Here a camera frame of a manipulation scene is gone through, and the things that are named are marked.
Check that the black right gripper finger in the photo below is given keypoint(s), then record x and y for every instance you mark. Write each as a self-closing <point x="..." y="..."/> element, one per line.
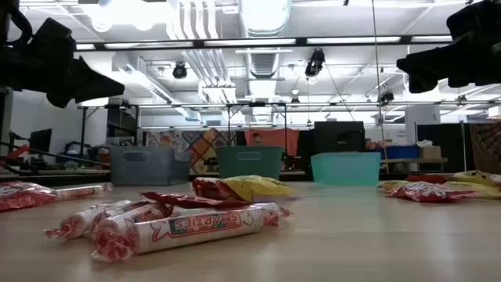
<point x="420" y="88"/>
<point x="430" y="62"/>

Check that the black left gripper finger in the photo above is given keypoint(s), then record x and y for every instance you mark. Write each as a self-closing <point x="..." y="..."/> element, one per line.
<point x="94" y="84"/>
<point x="60" y="101"/>

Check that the red Skittles candy pack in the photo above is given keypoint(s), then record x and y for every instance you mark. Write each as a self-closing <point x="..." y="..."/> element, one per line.
<point x="426" y="192"/>
<point x="188" y="200"/>
<point x="19" y="196"/>
<point x="428" y="178"/>
<point x="211" y="188"/>

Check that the Smarties candy roll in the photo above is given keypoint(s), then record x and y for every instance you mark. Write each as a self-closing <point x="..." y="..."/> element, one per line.
<point x="76" y="224"/>
<point x="113" y="213"/>
<point x="145" y="216"/>
<point x="78" y="192"/>
<point x="188" y="229"/>

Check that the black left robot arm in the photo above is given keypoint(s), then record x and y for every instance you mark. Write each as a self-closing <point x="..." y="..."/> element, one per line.
<point x="4" y="15"/>

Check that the black computer monitor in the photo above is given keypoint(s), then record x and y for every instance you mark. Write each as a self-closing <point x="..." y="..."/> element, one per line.
<point x="40" y="140"/>

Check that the thin grey hanging pole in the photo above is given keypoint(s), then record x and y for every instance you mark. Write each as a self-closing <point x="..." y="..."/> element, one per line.
<point x="377" y="78"/>

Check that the black partition panel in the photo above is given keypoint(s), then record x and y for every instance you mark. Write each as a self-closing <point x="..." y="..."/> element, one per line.
<point x="450" y="141"/>

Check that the cardboard box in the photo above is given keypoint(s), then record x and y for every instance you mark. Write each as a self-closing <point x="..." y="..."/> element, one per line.
<point x="430" y="152"/>

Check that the blue storage bin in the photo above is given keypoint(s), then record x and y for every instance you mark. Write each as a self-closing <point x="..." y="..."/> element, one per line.
<point x="399" y="152"/>

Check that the wooden bench top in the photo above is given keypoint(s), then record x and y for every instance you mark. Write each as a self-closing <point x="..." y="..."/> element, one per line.
<point x="415" y="160"/>

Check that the dark patterned curtain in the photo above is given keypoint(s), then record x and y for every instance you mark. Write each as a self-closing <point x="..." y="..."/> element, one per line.
<point x="487" y="147"/>

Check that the black cabinet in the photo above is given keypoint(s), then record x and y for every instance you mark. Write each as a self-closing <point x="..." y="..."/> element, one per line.
<point x="338" y="135"/>

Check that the grey translucent plastic bin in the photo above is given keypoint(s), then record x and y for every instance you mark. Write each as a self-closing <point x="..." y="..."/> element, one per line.
<point x="148" y="168"/>

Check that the light teal plastic bin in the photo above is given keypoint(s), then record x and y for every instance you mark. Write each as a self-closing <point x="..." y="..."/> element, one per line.
<point x="346" y="170"/>

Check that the colourful patchwork quilt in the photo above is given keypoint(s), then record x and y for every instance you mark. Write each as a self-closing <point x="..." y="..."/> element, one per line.
<point x="203" y="149"/>

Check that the orange hanging cloth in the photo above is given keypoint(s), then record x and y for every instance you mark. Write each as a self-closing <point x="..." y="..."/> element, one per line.
<point x="278" y="139"/>

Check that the person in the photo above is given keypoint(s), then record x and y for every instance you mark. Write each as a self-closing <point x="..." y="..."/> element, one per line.
<point x="257" y="138"/>

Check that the dark teal plastic bin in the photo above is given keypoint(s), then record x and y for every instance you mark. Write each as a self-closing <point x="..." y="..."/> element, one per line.
<point x="250" y="164"/>

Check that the black metal rack frame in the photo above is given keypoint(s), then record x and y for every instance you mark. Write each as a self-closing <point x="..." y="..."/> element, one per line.
<point x="83" y="133"/>

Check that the black aluminium table frame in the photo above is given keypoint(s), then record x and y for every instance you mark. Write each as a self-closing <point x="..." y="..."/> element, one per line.
<point x="78" y="180"/>

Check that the silver ventilation duct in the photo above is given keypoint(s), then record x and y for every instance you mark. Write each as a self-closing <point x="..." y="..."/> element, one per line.
<point x="264" y="19"/>

